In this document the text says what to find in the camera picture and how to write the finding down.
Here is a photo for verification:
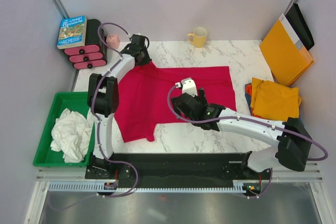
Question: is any aluminium frame rail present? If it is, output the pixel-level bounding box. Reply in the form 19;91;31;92
36;162;323;183

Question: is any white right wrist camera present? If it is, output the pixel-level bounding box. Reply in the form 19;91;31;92
175;78;198;97

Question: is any crimson red t-shirt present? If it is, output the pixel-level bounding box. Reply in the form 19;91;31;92
114;62;236;143

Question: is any black pink drawer organizer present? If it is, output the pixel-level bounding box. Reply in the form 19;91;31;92
64;19;108;70

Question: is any small pink box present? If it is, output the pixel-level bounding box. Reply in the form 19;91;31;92
106;35;120;49

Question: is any yellow ceramic mug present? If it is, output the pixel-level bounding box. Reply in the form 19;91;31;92
187;27;208;48

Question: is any black folder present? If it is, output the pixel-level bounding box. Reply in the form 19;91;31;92
285;3;314;50

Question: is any blue treehouse paperback book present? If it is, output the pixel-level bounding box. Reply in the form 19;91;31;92
57;15;87;49

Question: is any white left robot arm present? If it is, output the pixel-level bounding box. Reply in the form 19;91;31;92
88;34;152;178

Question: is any green plastic tray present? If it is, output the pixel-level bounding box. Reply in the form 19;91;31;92
33;92;95;167

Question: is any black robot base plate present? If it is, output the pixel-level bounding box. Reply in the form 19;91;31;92
85;153;270;189

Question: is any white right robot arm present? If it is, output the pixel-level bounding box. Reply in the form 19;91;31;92
167;90;311;179

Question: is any folded mustard yellow t-shirt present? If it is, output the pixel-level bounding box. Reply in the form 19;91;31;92
245;78;302;121

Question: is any white crumpled t-shirt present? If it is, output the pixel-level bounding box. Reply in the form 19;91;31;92
50;109;94;163

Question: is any orange padded envelope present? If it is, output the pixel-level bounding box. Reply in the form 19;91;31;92
259;14;314;86

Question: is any white slotted cable duct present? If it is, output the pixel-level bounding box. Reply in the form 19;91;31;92
48;181;246;194

